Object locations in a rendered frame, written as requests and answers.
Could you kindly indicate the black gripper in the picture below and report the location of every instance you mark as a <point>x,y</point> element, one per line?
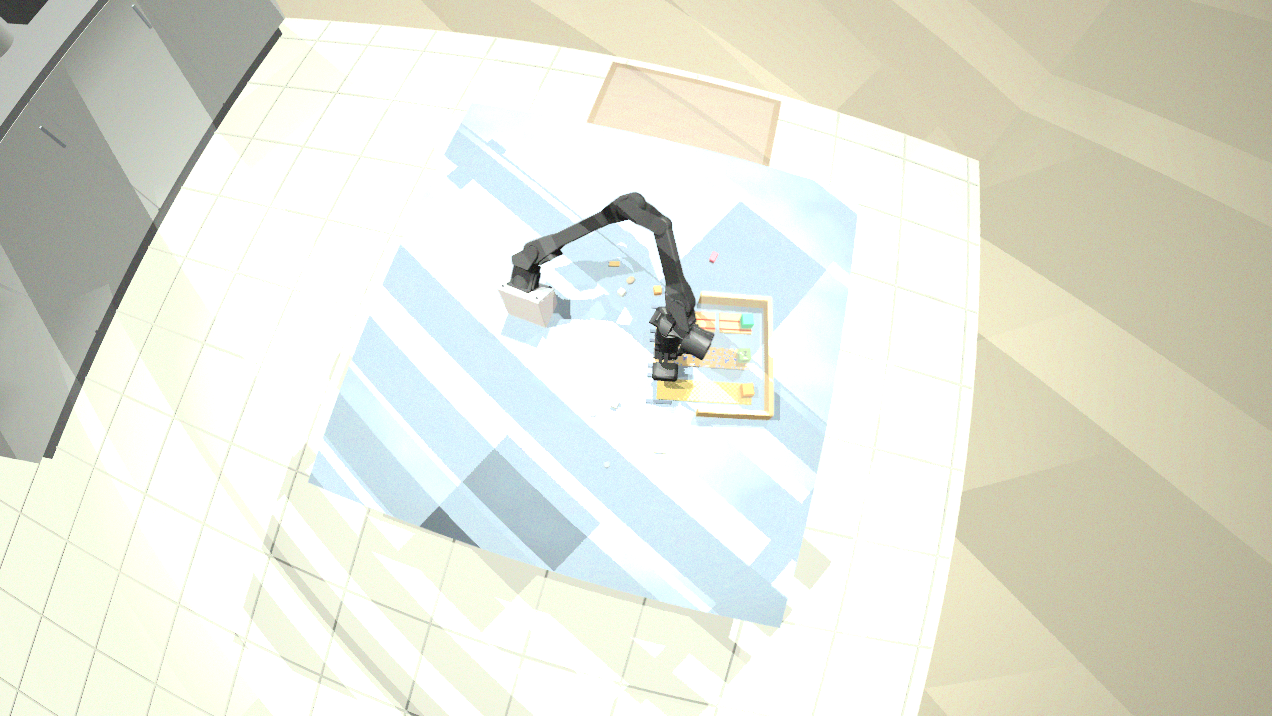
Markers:
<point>664,371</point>

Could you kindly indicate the tan wooden open box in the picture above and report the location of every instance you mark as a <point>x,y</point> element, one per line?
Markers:
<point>736,378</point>

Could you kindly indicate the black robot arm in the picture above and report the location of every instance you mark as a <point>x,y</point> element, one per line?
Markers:
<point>680,301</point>

